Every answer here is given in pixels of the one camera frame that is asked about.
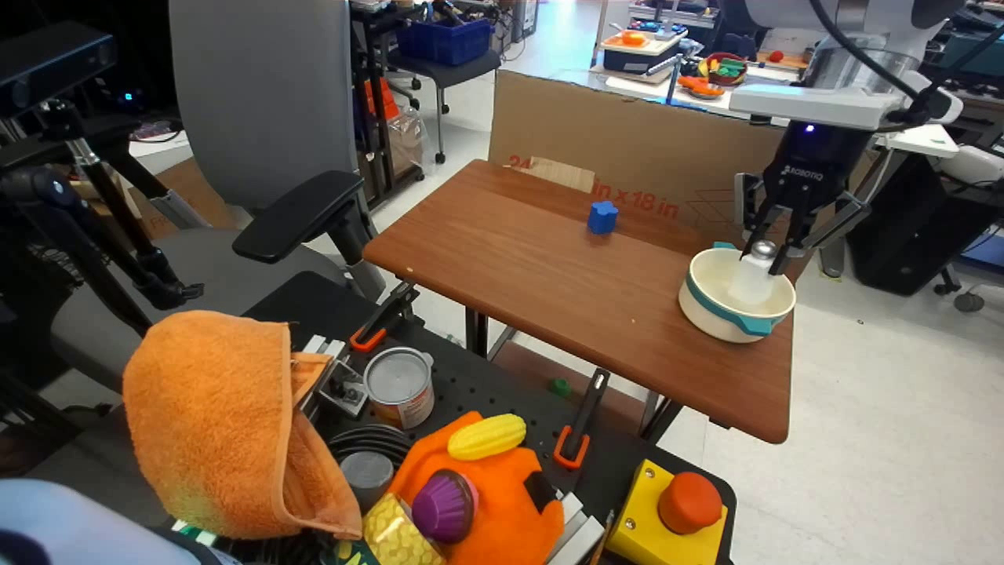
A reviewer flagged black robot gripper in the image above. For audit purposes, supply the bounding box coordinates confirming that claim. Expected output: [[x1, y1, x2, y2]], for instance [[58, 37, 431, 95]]
[[744, 121, 865, 275]]

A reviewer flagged white salt shaker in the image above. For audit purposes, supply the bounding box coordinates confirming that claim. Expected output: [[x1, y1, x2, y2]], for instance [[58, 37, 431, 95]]
[[742, 241, 774, 301]]

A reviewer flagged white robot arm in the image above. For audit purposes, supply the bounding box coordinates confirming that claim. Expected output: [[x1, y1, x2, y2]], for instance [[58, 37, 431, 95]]
[[729, 0, 968, 275]]

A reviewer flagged white dish with teal rim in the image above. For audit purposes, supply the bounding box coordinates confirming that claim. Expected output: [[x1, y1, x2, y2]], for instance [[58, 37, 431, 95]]
[[678, 245, 796, 345]]

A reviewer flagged cardboard sheet backdrop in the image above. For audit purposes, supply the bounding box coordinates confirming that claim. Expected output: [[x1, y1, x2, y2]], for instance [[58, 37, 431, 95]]
[[491, 69, 781, 240]]

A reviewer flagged blue cube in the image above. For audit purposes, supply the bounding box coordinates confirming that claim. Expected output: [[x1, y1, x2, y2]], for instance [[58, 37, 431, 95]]
[[586, 202, 619, 235]]

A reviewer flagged black orange clamp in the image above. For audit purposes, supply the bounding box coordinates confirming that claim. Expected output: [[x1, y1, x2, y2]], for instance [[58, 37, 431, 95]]
[[349, 281, 419, 353], [553, 366, 609, 471]]

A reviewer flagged wooden table top desk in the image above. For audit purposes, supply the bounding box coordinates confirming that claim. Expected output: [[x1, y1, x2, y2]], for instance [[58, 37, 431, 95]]
[[363, 161, 793, 444]]

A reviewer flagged yellow box with orange button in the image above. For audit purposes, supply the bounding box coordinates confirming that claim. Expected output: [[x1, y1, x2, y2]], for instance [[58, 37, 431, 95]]
[[607, 458, 729, 565]]

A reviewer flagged yellow toy corn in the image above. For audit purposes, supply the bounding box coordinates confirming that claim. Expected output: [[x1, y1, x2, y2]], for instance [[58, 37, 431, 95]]
[[449, 413, 529, 462]]

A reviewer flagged peaches tin can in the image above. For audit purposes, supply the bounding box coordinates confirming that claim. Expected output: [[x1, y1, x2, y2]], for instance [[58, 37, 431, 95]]
[[363, 345, 438, 430]]

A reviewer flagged black office chair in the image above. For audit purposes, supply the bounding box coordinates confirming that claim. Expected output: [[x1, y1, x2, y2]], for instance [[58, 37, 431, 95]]
[[46, 0, 391, 381]]

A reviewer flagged orange towel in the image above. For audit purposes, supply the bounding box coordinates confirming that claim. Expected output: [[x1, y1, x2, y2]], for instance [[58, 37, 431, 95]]
[[122, 311, 361, 541]]

